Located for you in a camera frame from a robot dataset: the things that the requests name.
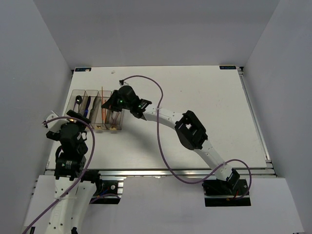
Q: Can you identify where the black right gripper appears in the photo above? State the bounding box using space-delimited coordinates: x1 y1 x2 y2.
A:
102 91 132 113

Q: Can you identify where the silver fork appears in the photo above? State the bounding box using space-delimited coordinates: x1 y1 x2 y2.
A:
111 112 122 127

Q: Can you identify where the blue knife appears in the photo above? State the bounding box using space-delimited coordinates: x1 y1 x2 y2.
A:
83 96 91 117

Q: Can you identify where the black spoon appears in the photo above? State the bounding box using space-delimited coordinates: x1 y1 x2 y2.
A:
73 95 82 112

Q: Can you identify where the black knife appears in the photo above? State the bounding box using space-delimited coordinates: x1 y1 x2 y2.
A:
89 97 101 123

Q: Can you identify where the orange chopstick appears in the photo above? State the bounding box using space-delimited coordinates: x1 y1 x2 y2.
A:
101 86 104 122
102 99 106 123

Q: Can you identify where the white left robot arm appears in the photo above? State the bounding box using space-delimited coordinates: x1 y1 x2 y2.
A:
43 110 103 234

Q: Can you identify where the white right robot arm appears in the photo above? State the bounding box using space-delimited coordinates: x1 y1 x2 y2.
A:
101 85 240 195

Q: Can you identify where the clear container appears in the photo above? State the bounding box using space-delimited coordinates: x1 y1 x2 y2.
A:
91 90 112 130
65 89 86 114
105 90 127 132
84 90 99 119

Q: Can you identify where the blue label left corner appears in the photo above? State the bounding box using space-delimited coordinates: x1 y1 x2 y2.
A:
75 67 92 72

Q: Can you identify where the blue label corner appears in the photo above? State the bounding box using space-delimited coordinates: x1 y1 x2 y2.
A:
219 65 236 70
75 67 92 72

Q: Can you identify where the blue label right corner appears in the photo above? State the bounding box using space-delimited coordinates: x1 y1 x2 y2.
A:
219 65 236 70

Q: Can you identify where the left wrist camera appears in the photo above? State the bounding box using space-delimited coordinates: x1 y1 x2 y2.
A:
42 111 68 133

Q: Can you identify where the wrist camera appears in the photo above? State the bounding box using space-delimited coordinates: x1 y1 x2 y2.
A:
42 111 68 133
119 79 129 87

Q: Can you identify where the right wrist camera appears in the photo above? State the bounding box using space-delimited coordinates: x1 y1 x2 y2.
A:
119 79 129 87

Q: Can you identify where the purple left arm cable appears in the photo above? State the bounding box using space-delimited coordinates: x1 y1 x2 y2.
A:
21 116 96 234

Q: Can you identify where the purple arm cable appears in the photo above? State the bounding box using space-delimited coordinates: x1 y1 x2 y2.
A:
118 75 252 200
21 116 96 234

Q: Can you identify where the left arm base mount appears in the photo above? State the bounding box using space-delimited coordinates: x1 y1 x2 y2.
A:
80 170 121 205

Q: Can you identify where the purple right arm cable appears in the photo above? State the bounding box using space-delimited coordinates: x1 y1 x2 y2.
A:
118 75 252 200

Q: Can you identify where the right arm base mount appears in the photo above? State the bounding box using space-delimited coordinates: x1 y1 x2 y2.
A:
202 179 251 207

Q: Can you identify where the aluminium table frame rail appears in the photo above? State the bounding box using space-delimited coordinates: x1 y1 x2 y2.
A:
58 66 275 177

